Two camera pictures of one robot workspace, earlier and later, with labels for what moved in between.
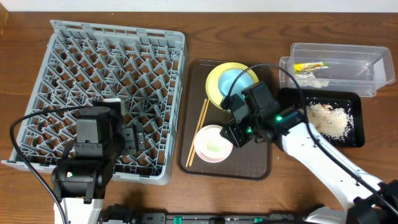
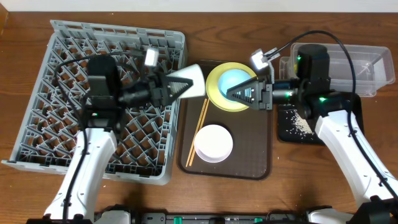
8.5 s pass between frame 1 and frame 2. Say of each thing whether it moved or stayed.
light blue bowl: stayed
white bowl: stayed
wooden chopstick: stayed
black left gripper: moved
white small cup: moved
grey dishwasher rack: stayed
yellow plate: stayed
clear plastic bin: stayed
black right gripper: moved
